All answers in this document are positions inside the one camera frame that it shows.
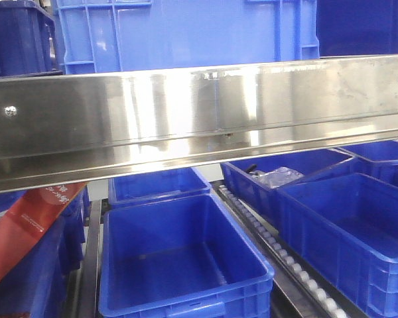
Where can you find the roller track lower right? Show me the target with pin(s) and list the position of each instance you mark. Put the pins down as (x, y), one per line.
(298, 289)

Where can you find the blue ribbed bin upper right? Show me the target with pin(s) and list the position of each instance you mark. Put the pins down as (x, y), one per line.
(348, 28)

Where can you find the blue bin far right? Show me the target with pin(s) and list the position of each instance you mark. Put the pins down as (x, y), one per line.
(376, 159)

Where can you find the blue bin lower left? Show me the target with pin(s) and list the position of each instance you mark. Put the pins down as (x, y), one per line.
(36, 286)

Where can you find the red cardboard package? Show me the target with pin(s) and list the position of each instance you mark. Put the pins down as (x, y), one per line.
(29, 218)

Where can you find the clear plastic bag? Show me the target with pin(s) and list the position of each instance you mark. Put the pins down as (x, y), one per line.
(278, 177)

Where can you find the rail screw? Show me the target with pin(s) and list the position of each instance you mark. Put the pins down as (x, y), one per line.
(10, 111)

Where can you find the stainless steel shelf rail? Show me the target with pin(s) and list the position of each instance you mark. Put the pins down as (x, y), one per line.
(94, 126)

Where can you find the blue bin lower centre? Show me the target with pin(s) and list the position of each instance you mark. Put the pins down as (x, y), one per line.
(183, 257)

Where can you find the blue bin behind centre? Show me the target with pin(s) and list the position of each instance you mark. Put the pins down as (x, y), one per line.
(150, 187)

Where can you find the large blue bin upper shelf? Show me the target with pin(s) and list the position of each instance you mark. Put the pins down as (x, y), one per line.
(119, 36)

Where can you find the blue bin lower right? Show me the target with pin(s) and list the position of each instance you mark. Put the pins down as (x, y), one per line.
(347, 229)

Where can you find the metal divider lower left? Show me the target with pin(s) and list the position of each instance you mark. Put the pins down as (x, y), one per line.
(84, 283)

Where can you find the dark blue bin upper left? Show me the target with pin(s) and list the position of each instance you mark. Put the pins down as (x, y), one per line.
(27, 39)

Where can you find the blue bin with plastic bag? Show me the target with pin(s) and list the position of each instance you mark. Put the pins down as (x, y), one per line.
(314, 165)

